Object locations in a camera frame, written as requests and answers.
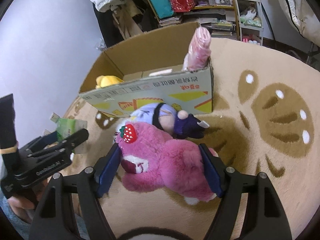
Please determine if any yellow plush toy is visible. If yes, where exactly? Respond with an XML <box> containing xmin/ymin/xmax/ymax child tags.
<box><xmin>95</xmin><ymin>75</ymin><xmax>123</xmax><ymax>89</ymax></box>

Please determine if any pink bear plush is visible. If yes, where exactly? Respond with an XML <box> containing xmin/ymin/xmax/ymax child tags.
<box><xmin>115</xmin><ymin>121</ymin><xmax>216</xmax><ymax>202</ymax></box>

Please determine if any purple hooded plush doll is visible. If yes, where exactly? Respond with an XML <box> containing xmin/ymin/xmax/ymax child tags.
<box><xmin>129</xmin><ymin>102</ymin><xmax>209</xmax><ymax>139</ymax></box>

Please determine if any pink swirl roll cushion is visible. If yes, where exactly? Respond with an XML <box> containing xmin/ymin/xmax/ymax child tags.
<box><xmin>149</xmin><ymin>69</ymin><xmax>172</xmax><ymax>76</ymax></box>

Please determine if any pink plastic bundle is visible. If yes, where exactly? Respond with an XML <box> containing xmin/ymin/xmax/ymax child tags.
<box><xmin>182</xmin><ymin>26</ymin><xmax>212</xmax><ymax>72</ymax></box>

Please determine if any person's left hand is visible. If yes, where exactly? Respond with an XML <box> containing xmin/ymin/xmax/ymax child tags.
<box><xmin>8</xmin><ymin>180</ymin><xmax>48</xmax><ymax>224</ymax></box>

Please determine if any beige patterned carpet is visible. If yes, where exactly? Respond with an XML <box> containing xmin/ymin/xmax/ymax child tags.
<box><xmin>60</xmin><ymin>37</ymin><xmax>320</xmax><ymax>240</ymax></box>

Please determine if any cardboard box with yellow print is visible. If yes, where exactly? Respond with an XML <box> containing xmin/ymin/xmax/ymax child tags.
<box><xmin>79</xmin><ymin>22</ymin><xmax>214</xmax><ymax>118</ymax></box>

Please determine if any beige trench coat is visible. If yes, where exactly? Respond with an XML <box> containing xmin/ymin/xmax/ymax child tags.
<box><xmin>112</xmin><ymin>0</ymin><xmax>144</xmax><ymax>40</ymax></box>

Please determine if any wooden bookshelf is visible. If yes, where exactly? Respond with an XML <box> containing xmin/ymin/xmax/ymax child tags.
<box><xmin>146</xmin><ymin>0</ymin><xmax>239</xmax><ymax>40</ymax></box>

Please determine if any white small trolley shelf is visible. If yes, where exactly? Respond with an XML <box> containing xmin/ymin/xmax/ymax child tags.
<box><xmin>234</xmin><ymin>0</ymin><xmax>264</xmax><ymax>46</ymax></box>

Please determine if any wall power socket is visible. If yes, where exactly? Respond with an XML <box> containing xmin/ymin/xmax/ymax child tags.
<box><xmin>50</xmin><ymin>113</ymin><xmax>60</xmax><ymax>124</ymax></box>

